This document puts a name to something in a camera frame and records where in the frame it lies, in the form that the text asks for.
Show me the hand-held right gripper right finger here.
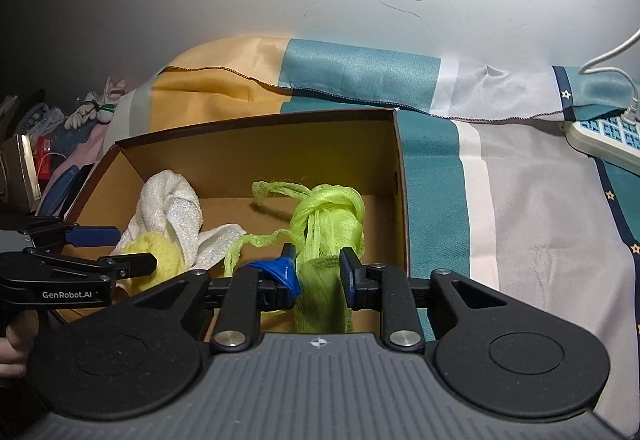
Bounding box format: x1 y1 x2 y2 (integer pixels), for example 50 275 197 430
339 246 508 351

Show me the small red object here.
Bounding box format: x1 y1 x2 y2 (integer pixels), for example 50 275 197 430
37 137 54 181

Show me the white flower plush ornament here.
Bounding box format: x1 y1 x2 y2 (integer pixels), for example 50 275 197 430
65 77 129 129

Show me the green mesh cloth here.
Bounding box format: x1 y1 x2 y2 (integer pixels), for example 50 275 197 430
224 180 366 335

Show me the yellow fuzzy cloth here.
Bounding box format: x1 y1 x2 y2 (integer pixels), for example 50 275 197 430
117 234 189 297

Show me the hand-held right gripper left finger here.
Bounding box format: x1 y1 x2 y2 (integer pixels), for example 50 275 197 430
132 244 303 353

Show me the brown cardboard box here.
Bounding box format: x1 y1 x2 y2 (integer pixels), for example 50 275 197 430
50 108 435 336

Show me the striped colour-block bedsheet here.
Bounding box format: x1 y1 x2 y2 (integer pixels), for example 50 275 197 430
112 37 640 437

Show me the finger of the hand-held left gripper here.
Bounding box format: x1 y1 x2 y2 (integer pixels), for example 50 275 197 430
17 216 122 251
25 247 159 281

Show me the person's left hand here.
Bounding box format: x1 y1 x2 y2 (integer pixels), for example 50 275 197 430
0 320 32 387

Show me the white power strip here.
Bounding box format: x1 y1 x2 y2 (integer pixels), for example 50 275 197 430
560 112 640 171

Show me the white towel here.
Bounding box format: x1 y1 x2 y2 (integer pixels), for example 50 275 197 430
111 171 247 271

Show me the shiny metallic object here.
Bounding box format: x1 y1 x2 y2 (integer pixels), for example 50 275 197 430
0 134 44 213

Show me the white power cable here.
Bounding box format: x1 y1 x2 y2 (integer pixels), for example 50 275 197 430
579 27 640 127

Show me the pink cloth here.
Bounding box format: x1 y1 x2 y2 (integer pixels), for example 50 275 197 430
42 119 120 193

